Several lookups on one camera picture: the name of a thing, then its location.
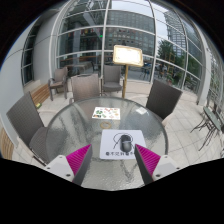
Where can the wooden slatted bench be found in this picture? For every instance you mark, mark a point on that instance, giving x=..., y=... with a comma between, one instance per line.
x=40, y=93
x=6, y=145

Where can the white picture card sheet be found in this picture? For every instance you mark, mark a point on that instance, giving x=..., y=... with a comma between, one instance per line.
x=106, y=113

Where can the brown tape roll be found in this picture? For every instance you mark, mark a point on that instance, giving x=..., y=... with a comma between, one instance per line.
x=101, y=125

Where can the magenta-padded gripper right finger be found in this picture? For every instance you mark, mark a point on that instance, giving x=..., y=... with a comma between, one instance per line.
x=164, y=168

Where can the black computer mouse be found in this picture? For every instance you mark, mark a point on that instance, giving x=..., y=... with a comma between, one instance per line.
x=126, y=143

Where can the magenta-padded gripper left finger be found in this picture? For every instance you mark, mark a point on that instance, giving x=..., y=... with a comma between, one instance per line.
x=60, y=166

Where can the gold-framed sign stand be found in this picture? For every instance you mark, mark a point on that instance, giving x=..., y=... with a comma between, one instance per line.
x=128, y=55

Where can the white printed mouse pad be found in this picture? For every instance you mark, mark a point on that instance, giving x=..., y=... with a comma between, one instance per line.
x=110, y=143

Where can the dark metal folding furniture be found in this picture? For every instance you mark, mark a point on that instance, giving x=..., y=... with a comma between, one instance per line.
x=213, y=121

